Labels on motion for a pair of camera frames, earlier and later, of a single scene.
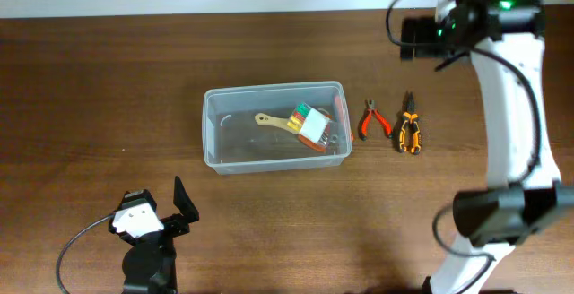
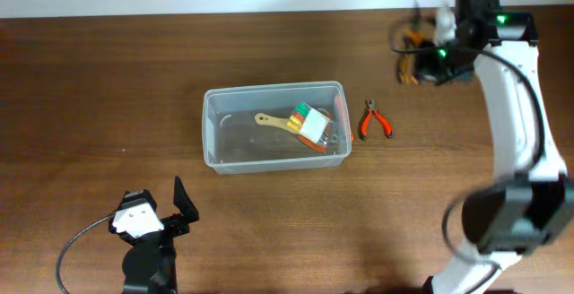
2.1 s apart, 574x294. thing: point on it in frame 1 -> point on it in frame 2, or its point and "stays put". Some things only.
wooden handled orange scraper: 282,123 stays put
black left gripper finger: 139,195 stays put
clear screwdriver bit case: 309,123 stays put
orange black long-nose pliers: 411,115 -> 412,38
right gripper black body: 413,38 -> 421,64
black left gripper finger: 182,201 stays put
